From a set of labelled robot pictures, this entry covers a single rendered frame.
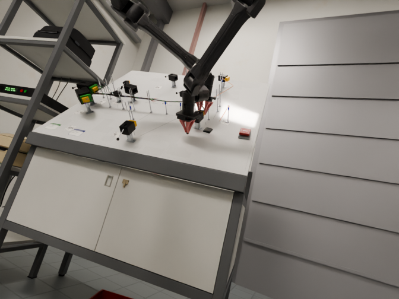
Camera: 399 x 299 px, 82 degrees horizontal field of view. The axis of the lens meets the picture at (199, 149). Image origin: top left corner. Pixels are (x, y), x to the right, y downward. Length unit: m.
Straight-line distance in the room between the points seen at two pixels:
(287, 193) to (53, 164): 2.22
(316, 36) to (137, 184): 3.09
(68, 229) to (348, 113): 2.82
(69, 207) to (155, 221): 0.45
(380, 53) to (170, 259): 3.16
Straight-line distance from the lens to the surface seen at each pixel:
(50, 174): 1.42
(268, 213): 2.74
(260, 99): 1.58
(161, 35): 1.20
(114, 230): 1.15
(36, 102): 1.62
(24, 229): 1.47
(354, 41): 3.58
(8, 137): 1.77
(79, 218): 1.26
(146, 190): 1.09
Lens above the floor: 0.71
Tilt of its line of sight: 13 degrees up
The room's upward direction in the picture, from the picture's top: 14 degrees clockwise
